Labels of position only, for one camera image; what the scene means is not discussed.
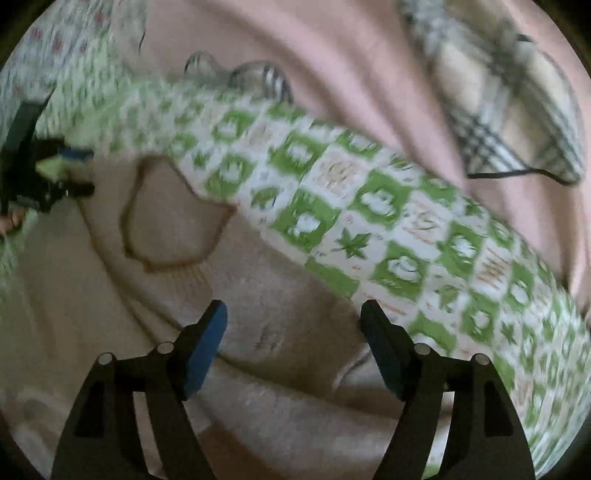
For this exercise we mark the person's left hand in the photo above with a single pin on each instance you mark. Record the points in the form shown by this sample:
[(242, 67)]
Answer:
[(8, 224)]

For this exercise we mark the floral white quilt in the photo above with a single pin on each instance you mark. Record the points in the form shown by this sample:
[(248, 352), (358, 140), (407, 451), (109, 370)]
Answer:
[(46, 50)]

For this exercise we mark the pink pillow plaid hearts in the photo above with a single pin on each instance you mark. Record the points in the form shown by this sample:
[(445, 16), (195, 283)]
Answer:
[(346, 69)]

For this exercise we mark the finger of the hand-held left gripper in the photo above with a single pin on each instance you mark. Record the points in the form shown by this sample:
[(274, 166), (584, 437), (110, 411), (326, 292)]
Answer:
[(74, 189), (74, 153)]

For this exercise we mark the beige fleece garment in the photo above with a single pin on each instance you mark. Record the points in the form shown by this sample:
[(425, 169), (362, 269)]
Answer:
[(277, 300)]

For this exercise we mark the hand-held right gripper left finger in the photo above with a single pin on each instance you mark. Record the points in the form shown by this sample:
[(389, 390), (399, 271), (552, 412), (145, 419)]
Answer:
[(207, 350)]

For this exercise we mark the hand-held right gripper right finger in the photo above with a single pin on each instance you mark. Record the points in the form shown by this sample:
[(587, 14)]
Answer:
[(381, 355)]

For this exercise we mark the green checked bed sheet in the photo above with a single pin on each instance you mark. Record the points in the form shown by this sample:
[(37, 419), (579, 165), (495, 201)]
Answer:
[(369, 203)]

